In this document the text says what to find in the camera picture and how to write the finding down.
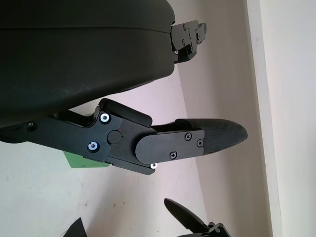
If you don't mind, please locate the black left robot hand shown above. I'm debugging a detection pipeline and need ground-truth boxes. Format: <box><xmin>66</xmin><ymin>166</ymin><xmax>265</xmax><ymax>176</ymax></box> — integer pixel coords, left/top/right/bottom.
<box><xmin>0</xmin><ymin>0</ymin><xmax>248</xmax><ymax>177</ymax></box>

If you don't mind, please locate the green cube block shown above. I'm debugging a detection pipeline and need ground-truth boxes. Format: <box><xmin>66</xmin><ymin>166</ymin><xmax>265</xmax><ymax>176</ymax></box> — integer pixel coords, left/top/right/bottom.
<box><xmin>62</xmin><ymin>151</ymin><xmax>111</xmax><ymax>170</ymax></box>

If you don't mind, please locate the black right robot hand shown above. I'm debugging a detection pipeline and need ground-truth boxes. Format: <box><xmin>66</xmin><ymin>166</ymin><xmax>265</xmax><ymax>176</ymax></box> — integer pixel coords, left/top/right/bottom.
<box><xmin>63</xmin><ymin>197</ymin><xmax>233</xmax><ymax>237</ymax></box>

